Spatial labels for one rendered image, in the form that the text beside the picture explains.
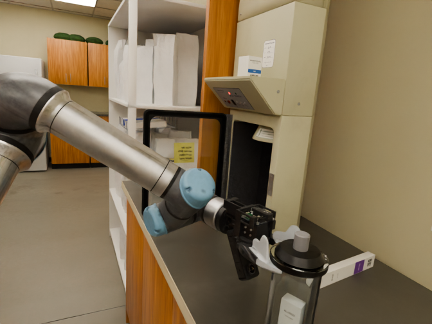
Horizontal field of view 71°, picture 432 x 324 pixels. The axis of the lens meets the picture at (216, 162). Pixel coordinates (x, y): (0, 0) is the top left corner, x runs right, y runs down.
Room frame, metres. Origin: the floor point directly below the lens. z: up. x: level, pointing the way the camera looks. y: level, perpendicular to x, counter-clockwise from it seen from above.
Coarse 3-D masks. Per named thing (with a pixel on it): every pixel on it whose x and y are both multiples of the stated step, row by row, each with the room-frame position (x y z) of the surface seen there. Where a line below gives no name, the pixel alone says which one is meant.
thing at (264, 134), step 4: (260, 128) 1.02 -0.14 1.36; (264, 128) 1.00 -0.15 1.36; (268, 128) 0.99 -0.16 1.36; (256, 132) 1.03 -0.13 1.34; (260, 132) 1.00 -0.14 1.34; (264, 132) 0.99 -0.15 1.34; (268, 132) 0.98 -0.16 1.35; (272, 132) 0.98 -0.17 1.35; (256, 136) 1.01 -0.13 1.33; (260, 136) 1.00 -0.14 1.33; (264, 136) 0.98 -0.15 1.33; (268, 136) 0.98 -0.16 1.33; (272, 136) 0.97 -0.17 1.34; (260, 140) 0.99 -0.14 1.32; (264, 140) 0.98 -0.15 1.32; (268, 140) 0.97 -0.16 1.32; (272, 140) 0.97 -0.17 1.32
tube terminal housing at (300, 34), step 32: (256, 32) 1.04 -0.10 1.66; (288, 32) 0.89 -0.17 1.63; (320, 32) 0.92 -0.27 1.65; (288, 64) 0.88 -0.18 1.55; (320, 64) 1.01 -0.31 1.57; (288, 96) 0.88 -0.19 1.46; (288, 128) 0.89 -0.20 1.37; (288, 160) 0.89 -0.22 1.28; (288, 192) 0.90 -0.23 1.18; (288, 224) 0.91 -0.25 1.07
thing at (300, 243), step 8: (296, 232) 0.53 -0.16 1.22; (304, 232) 0.53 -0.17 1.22; (288, 240) 0.55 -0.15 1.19; (296, 240) 0.52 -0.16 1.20; (304, 240) 0.51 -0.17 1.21; (280, 248) 0.52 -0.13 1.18; (288, 248) 0.52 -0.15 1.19; (296, 248) 0.51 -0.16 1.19; (304, 248) 0.51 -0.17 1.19; (312, 248) 0.53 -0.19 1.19; (280, 256) 0.50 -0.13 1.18; (288, 256) 0.50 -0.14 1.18; (296, 256) 0.49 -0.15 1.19; (304, 256) 0.49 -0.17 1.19; (312, 256) 0.50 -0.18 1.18; (320, 256) 0.50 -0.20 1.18; (296, 264) 0.48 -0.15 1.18; (304, 264) 0.48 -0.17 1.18; (312, 264) 0.48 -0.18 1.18; (320, 264) 0.49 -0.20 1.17
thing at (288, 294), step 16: (272, 256) 0.51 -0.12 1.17; (272, 272) 0.52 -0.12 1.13; (304, 272) 0.47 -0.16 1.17; (272, 288) 0.51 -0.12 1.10; (288, 288) 0.48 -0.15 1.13; (304, 288) 0.48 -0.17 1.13; (272, 304) 0.51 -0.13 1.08; (288, 304) 0.48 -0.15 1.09; (304, 304) 0.48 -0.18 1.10; (272, 320) 0.50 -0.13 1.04; (288, 320) 0.48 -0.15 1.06; (304, 320) 0.48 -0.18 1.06
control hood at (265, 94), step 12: (216, 84) 1.05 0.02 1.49; (228, 84) 0.96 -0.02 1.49; (240, 84) 0.90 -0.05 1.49; (252, 84) 0.84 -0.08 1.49; (264, 84) 0.85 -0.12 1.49; (276, 84) 0.86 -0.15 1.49; (252, 96) 0.89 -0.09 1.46; (264, 96) 0.85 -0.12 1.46; (276, 96) 0.87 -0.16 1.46; (240, 108) 1.03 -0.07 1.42; (264, 108) 0.88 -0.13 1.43; (276, 108) 0.87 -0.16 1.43
